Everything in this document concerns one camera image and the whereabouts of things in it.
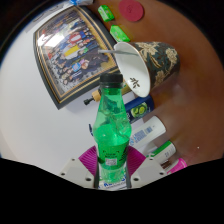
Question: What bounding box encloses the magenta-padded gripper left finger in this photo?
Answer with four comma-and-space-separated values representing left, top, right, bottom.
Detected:
59, 147, 100, 189

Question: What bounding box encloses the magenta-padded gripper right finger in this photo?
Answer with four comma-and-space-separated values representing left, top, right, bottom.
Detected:
124, 146, 168, 189

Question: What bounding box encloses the green plastic drink bottle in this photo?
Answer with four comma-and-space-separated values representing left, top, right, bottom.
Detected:
92, 72, 133, 188

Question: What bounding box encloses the white bottle blue cap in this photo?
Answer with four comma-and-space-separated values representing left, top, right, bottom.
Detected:
128, 115, 167, 148

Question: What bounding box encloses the dark blue pump bottle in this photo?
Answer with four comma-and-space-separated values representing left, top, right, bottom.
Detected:
88, 94, 156, 136

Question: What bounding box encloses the floral patterned paper cup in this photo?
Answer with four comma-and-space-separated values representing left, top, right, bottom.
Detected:
113, 40, 182, 98

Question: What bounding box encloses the framed group photo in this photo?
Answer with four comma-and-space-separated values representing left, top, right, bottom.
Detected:
32, 4, 133, 110

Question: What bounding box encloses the metal spoon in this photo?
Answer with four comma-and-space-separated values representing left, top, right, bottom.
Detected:
97, 48, 138, 57

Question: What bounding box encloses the flat round red coaster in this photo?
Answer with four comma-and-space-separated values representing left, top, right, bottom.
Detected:
118, 0, 145, 23

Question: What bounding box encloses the blue tissue pack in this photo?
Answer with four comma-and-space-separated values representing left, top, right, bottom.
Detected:
69, 0, 96, 7

